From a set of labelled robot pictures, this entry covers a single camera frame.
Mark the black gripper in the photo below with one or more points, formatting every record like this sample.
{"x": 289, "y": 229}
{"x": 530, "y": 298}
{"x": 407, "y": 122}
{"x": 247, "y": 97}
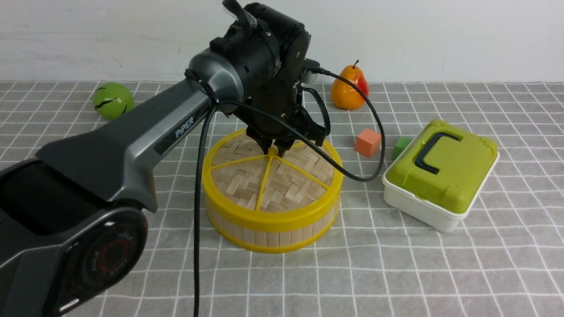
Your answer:
{"x": 286, "y": 104}

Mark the yellow bamboo steamer lid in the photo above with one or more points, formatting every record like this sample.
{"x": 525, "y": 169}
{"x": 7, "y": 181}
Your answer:
{"x": 262, "y": 191}

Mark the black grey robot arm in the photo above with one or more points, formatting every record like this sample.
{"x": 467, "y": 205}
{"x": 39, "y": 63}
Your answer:
{"x": 72, "y": 224}

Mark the yellow bamboo steamer basket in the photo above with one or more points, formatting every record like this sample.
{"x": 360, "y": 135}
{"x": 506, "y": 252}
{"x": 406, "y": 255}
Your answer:
{"x": 282, "y": 236}

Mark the orange toy pear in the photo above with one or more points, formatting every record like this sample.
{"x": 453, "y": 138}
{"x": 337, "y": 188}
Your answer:
{"x": 343, "y": 95}

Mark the orange foam cube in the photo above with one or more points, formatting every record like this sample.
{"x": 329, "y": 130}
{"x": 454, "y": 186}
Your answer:
{"x": 368, "y": 142}

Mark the green foam cube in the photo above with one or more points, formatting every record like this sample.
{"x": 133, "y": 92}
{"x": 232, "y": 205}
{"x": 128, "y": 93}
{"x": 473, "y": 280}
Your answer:
{"x": 400, "y": 145}

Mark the green and white lunch box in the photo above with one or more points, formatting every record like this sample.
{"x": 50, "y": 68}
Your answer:
{"x": 437, "y": 178}

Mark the green striped ball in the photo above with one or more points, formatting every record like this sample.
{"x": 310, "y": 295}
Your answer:
{"x": 111, "y": 100}

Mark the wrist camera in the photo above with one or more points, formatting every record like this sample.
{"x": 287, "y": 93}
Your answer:
{"x": 309, "y": 76}

